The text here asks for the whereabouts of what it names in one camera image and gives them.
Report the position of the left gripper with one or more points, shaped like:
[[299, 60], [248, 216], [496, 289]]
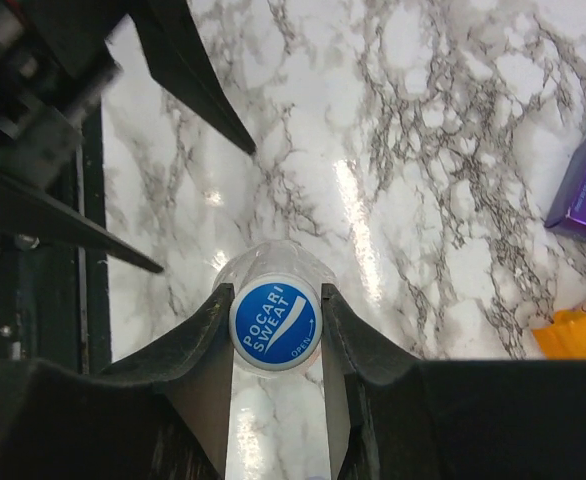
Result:
[[54, 66]]

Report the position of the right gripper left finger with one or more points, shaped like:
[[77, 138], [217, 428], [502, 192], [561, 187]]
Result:
[[160, 413]]

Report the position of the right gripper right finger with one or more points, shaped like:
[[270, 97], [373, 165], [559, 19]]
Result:
[[391, 415]]

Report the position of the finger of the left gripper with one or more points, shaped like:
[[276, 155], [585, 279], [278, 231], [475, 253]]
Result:
[[178, 61]]

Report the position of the blue white bottle cap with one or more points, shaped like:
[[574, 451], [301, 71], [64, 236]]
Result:
[[276, 324]]

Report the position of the clear crushed plastic bottle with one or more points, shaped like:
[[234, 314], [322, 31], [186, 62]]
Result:
[[280, 257]]

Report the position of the orange yellow snack pack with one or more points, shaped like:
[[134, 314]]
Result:
[[565, 337]]

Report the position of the black base frame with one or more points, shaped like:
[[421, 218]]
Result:
[[54, 299]]

